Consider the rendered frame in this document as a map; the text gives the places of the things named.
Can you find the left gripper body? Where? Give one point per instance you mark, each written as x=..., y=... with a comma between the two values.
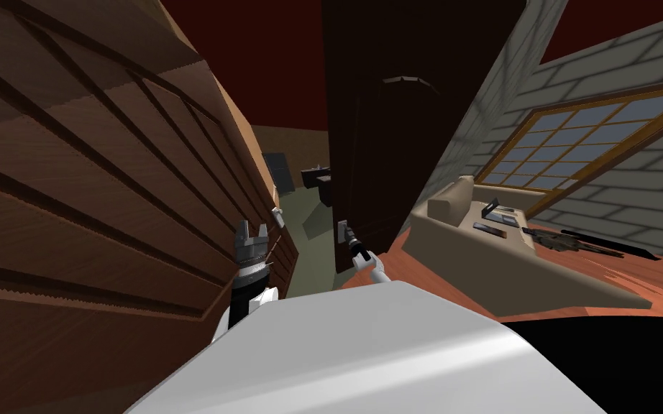
x=251, y=252

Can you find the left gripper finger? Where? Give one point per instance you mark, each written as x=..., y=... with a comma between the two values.
x=245, y=230
x=262, y=232

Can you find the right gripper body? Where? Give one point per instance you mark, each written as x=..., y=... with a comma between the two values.
x=350, y=235

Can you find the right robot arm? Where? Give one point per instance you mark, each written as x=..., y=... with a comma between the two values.
x=378, y=275

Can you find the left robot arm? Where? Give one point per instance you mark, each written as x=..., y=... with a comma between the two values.
x=248, y=302

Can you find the dark cabinet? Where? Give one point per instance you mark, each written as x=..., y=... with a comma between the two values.
x=317, y=183

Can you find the dark brown door leaf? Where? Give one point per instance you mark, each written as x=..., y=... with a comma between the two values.
x=412, y=172

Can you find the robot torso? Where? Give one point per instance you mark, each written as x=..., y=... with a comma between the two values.
x=337, y=356

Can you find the beige sofa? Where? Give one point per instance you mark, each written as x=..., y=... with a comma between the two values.
x=481, y=261

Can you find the brown panelled door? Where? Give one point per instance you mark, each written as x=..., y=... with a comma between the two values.
x=90, y=184

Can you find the wooden framed window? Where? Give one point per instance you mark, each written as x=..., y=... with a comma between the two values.
x=573, y=144

